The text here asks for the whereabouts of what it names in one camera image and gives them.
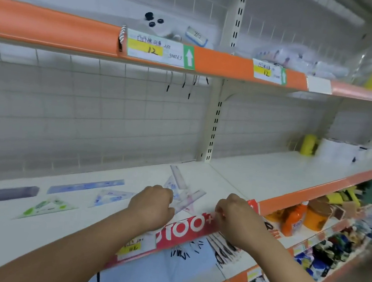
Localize white wire grid panel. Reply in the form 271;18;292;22
213;84;342;171
0;42;214;205

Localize row of assorted colourful goods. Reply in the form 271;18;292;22
291;201;372;282

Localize clear ruler set packet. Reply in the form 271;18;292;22
161;164;209;218

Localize large price label green arrow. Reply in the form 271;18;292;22
124;29;199;71

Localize white tape rolls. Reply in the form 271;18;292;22
315;136;372;167

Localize red shelf strip white print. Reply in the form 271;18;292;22
105;186;261;281

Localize person's right hand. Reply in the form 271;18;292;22
211;192;271;252

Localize person's right forearm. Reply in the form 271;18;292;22
238;232;358;282

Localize lower white shelf orange edge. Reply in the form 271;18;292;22
83;173;372;282

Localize cream slotted shelf upright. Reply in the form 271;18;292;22
197;0;248;166

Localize person's left hand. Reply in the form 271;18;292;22
125;182;178;235

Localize row of scissors packets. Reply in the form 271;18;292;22
203;231;244;269

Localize bunch of black clips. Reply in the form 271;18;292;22
169;237;205;262

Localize small price label green arrow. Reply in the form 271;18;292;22
250;58;289;86

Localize orange glue bottle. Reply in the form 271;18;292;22
279;199;309;239

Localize clear set square blue print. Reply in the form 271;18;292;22
89;187;136;212

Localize small white box blue edge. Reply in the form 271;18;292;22
184;26;210;48

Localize dark purple ruler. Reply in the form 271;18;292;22
0;183;40;213

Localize blank white shelf label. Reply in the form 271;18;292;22
305;75;334;95

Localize yellow roll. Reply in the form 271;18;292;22
299;133;319;157

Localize pile of clear plastic packets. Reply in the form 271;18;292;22
253;44;352;82

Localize white bottles with black caps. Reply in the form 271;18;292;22
138;10;177;40

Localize orange jar brown lid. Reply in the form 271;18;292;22
302;198;334;233

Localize white shelf with red strip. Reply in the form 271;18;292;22
0;116;372;282

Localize yellow white price tag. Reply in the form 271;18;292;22
116;231;158;262

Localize blue straight ruler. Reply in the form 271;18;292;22
47;172;126;202

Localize yellow craft items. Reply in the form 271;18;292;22
323;183;363;211

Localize clear set square green print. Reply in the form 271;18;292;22
15;193;80;225

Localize person's left forearm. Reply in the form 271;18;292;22
0;195;150;282

